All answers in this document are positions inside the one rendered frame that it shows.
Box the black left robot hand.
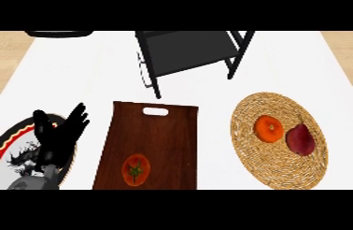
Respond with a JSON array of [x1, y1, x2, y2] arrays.
[[32, 102, 92, 174]]

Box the black tiered shelf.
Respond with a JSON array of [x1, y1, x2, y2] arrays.
[[135, 30, 258, 100]]

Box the orange squash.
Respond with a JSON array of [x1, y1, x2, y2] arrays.
[[253, 114, 286, 144]]

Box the round woven placemat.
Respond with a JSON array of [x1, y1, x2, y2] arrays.
[[230, 92, 330, 191]]

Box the round patterned plate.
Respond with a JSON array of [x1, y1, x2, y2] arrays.
[[0, 113, 79, 191]]

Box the red tomato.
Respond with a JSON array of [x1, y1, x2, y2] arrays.
[[120, 152, 153, 187]]

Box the dark wooden cutting board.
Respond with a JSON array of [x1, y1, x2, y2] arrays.
[[92, 100, 200, 191]]

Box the black round object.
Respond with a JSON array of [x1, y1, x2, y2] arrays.
[[24, 30, 95, 38]]

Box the dark red pear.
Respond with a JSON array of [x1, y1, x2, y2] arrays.
[[284, 115, 318, 157]]

